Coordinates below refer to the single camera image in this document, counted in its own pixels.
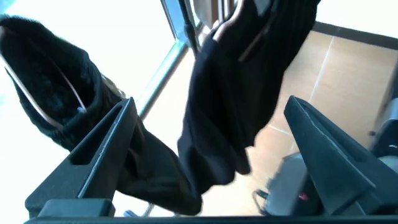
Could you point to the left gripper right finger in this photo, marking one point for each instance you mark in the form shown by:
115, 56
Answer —
337, 186

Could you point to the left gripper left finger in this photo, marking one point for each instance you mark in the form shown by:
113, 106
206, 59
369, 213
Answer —
96, 182

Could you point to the black knitted garment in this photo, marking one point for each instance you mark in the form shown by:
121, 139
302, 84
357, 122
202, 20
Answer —
46, 77

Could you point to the black clothes rack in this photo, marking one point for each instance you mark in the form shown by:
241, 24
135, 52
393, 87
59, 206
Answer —
189, 28

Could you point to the window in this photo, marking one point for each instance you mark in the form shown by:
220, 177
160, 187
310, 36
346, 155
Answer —
124, 46

